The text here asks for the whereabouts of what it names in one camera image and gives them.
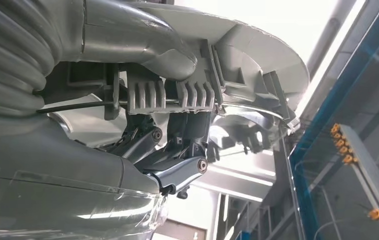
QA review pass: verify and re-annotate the grey ceiling pipe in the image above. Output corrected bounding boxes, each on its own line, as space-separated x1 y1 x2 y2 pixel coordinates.
307 0 358 77

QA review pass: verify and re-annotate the blue-framed glass enclosure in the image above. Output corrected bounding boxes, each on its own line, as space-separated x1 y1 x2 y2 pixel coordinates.
288 0 379 240

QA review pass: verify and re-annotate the pale metal bar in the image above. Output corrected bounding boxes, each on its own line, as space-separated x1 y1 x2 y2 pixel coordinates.
340 124 379 229

